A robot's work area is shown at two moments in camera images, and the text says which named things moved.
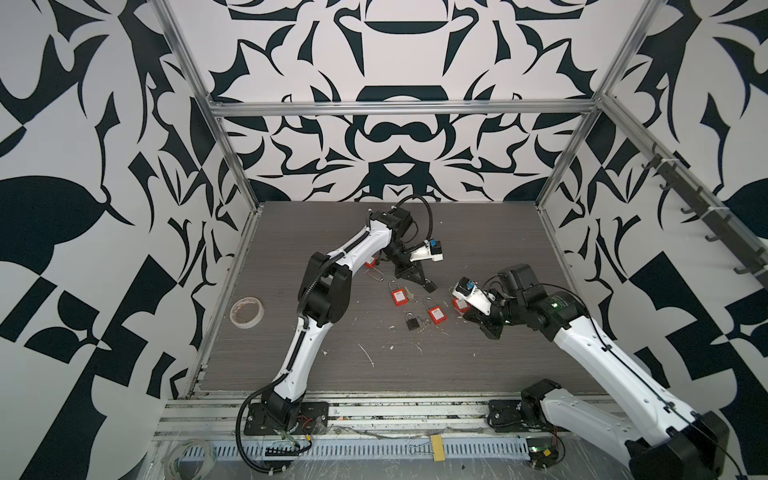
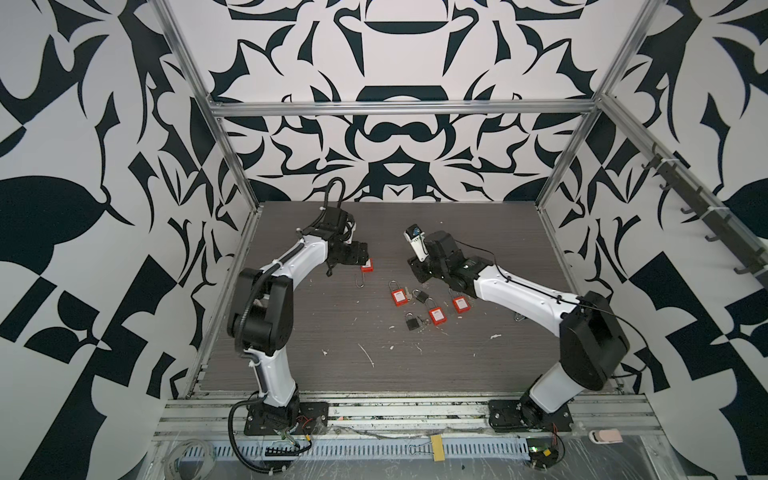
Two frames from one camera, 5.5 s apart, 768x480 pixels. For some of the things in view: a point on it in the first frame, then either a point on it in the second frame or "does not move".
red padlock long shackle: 461,305 does not move
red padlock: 436,314 does not move
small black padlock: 411,321 does not move
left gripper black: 413,274 → 360,254
